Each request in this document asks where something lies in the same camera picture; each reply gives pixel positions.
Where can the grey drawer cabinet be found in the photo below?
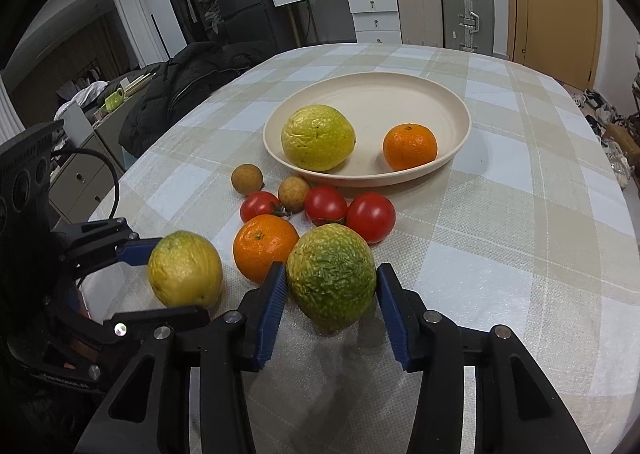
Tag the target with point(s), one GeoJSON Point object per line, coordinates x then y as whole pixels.
{"type": "Point", "coordinates": [85, 178]}

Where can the orange mandarin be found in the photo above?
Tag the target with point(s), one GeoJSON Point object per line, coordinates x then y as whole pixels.
{"type": "Point", "coordinates": [265, 246]}
{"type": "Point", "coordinates": [410, 146]}

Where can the smooth yellow passion fruit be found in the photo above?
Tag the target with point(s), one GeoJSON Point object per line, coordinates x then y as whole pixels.
{"type": "Point", "coordinates": [185, 269]}

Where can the wrinkled yellow passion fruit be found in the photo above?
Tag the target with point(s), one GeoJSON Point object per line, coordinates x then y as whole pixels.
{"type": "Point", "coordinates": [317, 138]}

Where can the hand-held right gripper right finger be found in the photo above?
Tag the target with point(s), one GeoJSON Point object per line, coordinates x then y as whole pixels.
{"type": "Point", "coordinates": [392, 314]}

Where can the white desk with drawers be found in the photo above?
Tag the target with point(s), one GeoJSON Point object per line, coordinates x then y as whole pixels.
{"type": "Point", "coordinates": [372, 8]}

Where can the green cup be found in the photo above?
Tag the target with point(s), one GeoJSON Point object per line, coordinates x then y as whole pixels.
{"type": "Point", "coordinates": [113, 100]}

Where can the wooden door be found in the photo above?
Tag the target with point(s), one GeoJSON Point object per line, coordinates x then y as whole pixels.
{"type": "Point", "coordinates": [550, 8]}

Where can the scattered sneakers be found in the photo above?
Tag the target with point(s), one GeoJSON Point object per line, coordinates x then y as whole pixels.
{"type": "Point", "coordinates": [600, 103]}

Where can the brown longan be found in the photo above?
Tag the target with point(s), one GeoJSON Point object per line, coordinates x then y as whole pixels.
{"type": "Point", "coordinates": [294, 194]}
{"type": "Point", "coordinates": [247, 178]}

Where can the beige suitcase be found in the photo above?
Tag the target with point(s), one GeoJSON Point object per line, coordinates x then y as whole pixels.
{"type": "Point", "coordinates": [417, 8]}

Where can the silver suitcase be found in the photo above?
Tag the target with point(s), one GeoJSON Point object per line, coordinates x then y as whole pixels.
{"type": "Point", "coordinates": [467, 13]}

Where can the red tomato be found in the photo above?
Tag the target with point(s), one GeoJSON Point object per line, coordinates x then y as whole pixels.
{"type": "Point", "coordinates": [325, 205]}
{"type": "Point", "coordinates": [257, 206]}
{"type": "Point", "coordinates": [371, 218]}

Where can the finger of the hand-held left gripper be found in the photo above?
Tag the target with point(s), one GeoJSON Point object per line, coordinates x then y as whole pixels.
{"type": "Point", "coordinates": [165, 318]}
{"type": "Point", "coordinates": [137, 254]}

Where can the white curtain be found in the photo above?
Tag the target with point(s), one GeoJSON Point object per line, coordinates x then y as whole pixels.
{"type": "Point", "coordinates": [135, 8]}

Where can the beige round plate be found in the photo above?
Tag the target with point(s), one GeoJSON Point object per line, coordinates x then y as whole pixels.
{"type": "Point", "coordinates": [380, 98]}

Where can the cardboard box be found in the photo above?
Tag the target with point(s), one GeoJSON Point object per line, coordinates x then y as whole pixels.
{"type": "Point", "coordinates": [625, 138]}

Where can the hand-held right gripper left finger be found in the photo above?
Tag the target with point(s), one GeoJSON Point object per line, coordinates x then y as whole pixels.
{"type": "Point", "coordinates": [272, 314]}

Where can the black padded jacket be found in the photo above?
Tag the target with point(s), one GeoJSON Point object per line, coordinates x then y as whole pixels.
{"type": "Point", "coordinates": [175, 93]}

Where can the green yellow passion fruit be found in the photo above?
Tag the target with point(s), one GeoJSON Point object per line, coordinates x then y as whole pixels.
{"type": "Point", "coordinates": [332, 276]}

